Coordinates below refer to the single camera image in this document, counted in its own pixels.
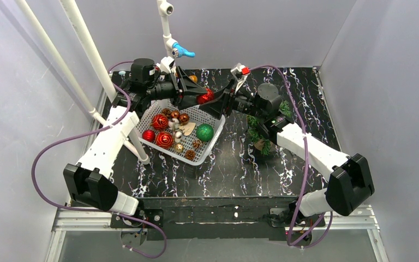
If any red glitter ornament ball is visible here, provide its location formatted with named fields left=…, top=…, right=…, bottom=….
left=196, top=88, right=214, bottom=105

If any small green christmas tree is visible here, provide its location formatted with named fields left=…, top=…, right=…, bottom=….
left=247, top=100, right=294, bottom=156

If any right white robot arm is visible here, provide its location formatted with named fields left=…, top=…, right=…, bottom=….
left=199, top=80, right=375, bottom=217

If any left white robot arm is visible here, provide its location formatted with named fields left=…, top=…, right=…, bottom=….
left=63, top=57, right=207, bottom=216

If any orange pipe valve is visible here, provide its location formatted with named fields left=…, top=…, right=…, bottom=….
left=189, top=75, right=197, bottom=83

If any orange shiny ornament ball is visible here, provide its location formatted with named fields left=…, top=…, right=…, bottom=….
left=178, top=113, right=190, bottom=125

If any green glitter ornament ball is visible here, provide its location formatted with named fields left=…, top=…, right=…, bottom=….
left=196, top=123, right=214, bottom=142

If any blue pipe valve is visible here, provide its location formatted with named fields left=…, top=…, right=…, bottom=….
left=171, top=42, right=195, bottom=58

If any red patterned ornament ball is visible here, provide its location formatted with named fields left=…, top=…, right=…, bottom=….
left=150, top=114, right=169, bottom=131

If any white plastic basket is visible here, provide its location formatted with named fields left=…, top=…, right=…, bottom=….
left=136, top=99, right=226, bottom=166

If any frosted pine cone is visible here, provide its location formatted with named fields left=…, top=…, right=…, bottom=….
left=192, top=139, right=203, bottom=149

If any red shiny ornament ball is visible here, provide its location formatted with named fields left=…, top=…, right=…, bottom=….
left=142, top=129, right=155, bottom=143

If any gold ornament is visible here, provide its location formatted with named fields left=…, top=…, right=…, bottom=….
left=174, top=143, right=184, bottom=153

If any brown pine cone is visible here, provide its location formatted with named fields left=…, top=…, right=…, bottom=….
left=184, top=150, right=196, bottom=161

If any thin white diagonal pole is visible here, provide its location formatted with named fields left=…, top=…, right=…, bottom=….
left=16, top=1, right=150, bottom=165

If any white pvc pipe stand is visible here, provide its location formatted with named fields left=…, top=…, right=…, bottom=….
left=156, top=0, right=179, bottom=59

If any thick white diagonal pole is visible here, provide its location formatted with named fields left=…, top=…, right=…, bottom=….
left=60, top=0, right=117, bottom=102

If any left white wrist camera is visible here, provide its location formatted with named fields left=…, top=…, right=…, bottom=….
left=156, top=56, right=176, bottom=75

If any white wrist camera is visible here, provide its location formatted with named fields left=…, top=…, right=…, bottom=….
left=156, top=56, right=176, bottom=75
left=230, top=63, right=250, bottom=94

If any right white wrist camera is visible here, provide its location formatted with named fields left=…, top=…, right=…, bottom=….
left=230, top=63, right=250, bottom=94

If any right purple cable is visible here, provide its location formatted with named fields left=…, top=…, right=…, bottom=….
left=249, top=65, right=334, bottom=247

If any aluminium frame rail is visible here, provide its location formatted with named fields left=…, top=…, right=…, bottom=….
left=45, top=86, right=123, bottom=262

